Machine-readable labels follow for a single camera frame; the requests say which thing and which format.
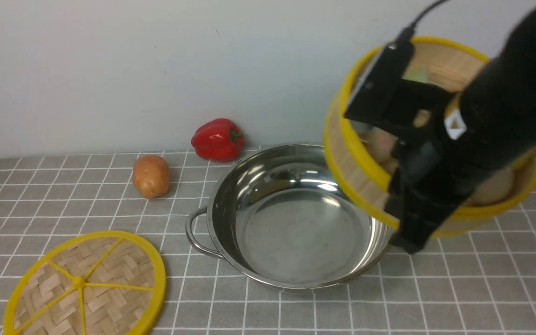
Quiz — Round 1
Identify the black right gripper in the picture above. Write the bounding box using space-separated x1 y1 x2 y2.
386 79 473 255

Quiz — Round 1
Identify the yellow bamboo steamer basket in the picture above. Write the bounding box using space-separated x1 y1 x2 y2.
323 36 536 238

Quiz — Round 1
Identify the yellow bamboo steamer lid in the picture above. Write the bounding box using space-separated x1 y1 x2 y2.
3 230 167 335

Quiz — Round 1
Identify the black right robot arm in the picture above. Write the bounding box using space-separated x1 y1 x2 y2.
386 8 536 254

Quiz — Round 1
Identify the stainless steel pot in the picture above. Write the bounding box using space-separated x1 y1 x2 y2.
185 143 394 290

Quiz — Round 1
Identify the green dumpling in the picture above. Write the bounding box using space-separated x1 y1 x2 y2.
402 66 430 84

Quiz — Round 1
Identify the grey checked tablecloth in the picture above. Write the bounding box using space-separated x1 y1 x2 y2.
0 149 536 335

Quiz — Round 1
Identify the red bell pepper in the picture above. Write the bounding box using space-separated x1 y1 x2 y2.
191 118 244 162

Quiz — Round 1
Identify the brown potato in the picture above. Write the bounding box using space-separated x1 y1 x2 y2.
132 155 170 200

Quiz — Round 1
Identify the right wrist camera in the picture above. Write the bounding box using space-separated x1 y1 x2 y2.
344 25 415 126

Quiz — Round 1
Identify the right camera cable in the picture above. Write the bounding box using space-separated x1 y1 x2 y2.
408 0 450 31

